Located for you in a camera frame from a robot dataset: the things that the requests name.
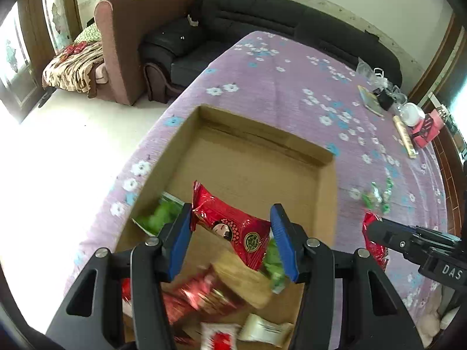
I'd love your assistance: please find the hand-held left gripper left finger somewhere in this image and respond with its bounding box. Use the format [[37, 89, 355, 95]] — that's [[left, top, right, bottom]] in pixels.
[[44, 203, 193, 350]]

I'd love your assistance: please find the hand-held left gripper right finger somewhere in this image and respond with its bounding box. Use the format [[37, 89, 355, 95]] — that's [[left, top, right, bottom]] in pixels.
[[269, 203, 426, 350]]

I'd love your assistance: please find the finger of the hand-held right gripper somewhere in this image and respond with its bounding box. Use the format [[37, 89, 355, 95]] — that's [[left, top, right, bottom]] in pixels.
[[367, 219, 424, 259]]

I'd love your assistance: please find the green snack packet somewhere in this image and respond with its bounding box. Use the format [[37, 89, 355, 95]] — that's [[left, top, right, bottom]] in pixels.
[[263, 239, 289, 294], [132, 191, 185, 237]]

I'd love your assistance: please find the red snack packet with face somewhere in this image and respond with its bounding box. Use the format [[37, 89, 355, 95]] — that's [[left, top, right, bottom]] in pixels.
[[191, 180, 272, 272]]

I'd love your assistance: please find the shiny red foil snack packet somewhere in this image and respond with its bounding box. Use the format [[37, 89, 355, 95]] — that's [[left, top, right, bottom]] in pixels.
[[161, 266, 241, 325]]

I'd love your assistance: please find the beige wafer packet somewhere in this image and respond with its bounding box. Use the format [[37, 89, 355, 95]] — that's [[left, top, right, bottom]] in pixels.
[[212, 251, 272, 309]]

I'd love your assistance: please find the cardboard box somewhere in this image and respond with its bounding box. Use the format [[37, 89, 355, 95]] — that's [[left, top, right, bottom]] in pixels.
[[117, 105, 339, 350]]

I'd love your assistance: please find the red and white snack packet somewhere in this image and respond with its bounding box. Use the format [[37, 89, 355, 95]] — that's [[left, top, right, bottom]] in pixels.
[[201, 323, 239, 350]]

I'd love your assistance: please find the white plush cloth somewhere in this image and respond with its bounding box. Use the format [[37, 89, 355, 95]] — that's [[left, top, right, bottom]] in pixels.
[[416, 306, 460, 343]]

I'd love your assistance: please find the yellow long box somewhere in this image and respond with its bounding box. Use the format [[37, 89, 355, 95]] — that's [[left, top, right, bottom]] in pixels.
[[393, 115, 417, 160]]

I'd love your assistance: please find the white cup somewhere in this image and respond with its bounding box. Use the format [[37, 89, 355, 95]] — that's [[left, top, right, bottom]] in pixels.
[[399, 103, 426, 126]]

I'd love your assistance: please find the small black container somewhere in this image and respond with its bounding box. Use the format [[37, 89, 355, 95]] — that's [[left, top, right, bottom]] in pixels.
[[376, 89, 395, 112]]

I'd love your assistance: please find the olive paper pamphlet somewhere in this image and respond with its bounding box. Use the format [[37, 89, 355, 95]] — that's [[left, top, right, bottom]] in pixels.
[[358, 85, 385, 117]]

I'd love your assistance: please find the purple floral tablecloth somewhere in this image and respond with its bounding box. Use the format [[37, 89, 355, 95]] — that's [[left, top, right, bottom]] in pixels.
[[67, 31, 449, 336]]

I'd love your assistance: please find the brown patterned blanket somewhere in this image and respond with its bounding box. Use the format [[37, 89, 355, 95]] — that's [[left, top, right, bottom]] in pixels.
[[42, 40, 106, 93]]

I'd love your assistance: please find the brown armchair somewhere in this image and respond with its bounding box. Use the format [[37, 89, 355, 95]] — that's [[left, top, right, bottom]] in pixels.
[[93, 0, 199, 107]]

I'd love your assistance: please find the green floral pillow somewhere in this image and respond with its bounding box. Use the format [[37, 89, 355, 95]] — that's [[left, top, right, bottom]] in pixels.
[[75, 22, 103, 44]]

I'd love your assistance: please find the black leather sofa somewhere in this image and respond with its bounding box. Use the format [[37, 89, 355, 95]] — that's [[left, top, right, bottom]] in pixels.
[[140, 0, 404, 104]]

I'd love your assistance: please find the wooden glass door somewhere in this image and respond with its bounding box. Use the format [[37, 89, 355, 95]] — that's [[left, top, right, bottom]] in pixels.
[[0, 0, 83, 125]]

